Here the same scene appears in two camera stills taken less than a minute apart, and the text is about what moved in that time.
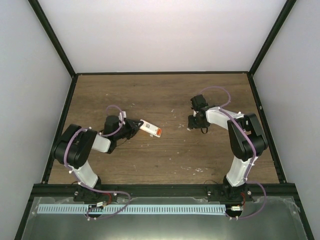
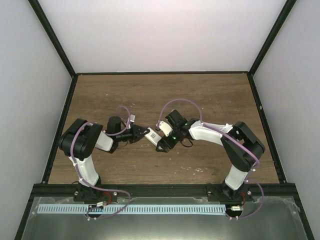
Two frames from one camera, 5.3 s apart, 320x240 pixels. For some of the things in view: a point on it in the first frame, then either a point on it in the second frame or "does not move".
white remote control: (150, 128) → (153, 136)
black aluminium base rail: (166, 190) does not move
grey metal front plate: (266, 218) does not move
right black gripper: (191, 125) → (161, 143)
